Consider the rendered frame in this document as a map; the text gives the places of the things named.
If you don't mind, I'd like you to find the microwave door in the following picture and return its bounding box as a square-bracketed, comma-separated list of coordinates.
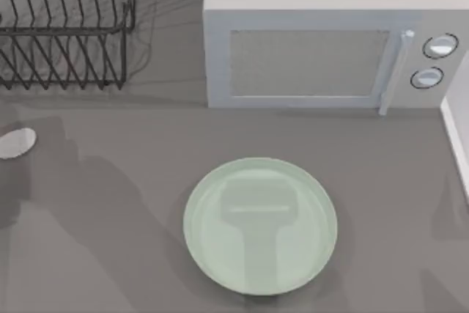
[204, 10, 404, 109]

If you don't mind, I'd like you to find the pale green plate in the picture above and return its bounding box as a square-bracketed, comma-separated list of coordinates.
[182, 157, 338, 296]

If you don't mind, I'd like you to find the small microwave knob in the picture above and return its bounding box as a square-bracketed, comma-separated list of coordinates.
[410, 67, 445, 89]

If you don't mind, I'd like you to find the large microwave knob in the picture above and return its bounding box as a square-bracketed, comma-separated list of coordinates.
[422, 33, 460, 59]

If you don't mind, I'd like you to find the microwave door handle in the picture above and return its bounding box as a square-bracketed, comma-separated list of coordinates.
[377, 29, 416, 116]

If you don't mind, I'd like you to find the black wire dish rack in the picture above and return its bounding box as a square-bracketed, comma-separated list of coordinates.
[0, 0, 139, 91]

